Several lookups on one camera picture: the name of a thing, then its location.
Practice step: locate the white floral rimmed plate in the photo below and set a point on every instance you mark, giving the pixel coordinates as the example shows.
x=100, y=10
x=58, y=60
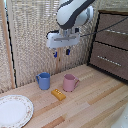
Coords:
x=13, y=111

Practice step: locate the yellow rectangular block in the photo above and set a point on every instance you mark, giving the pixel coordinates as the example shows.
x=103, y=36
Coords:
x=58, y=94

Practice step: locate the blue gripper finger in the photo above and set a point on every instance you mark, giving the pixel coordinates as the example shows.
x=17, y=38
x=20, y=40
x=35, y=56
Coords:
x=68, y=51
x=55, y=53

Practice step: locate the blue mug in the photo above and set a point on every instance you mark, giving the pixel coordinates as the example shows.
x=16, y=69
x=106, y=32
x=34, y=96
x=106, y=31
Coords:
x=44, y=81

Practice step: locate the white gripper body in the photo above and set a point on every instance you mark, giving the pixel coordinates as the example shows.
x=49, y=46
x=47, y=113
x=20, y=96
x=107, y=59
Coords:
x=63, y=39

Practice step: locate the pink mug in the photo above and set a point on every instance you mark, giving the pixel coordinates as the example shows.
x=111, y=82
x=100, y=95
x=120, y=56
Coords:
x=69, y=83

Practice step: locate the wooden screen post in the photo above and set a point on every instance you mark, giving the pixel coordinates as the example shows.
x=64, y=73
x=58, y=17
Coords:
x=7, y=43
x=59, y=63

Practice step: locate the dark brown drawer cabinet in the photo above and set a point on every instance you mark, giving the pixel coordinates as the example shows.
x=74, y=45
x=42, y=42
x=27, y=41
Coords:
x=110, y=53

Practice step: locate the woven bamboo screen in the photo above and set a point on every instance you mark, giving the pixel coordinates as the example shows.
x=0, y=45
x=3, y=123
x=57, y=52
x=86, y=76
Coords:
x=33, y=40

